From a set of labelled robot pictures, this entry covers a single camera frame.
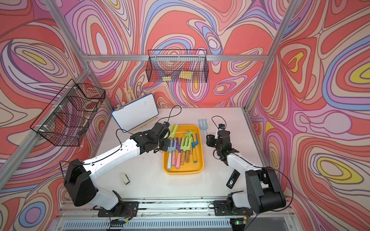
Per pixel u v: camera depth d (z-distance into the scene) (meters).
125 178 0.81
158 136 0.62
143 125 1.07
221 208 0.73
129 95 0.91
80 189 0.41
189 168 0.87
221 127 0.80
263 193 0.42
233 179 0.80
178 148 0.94
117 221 0.70
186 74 0.90
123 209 0.72
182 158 0.90
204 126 1.09
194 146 0.96
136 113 0.93
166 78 0.82
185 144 0.95
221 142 0.69
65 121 0.74
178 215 0.72
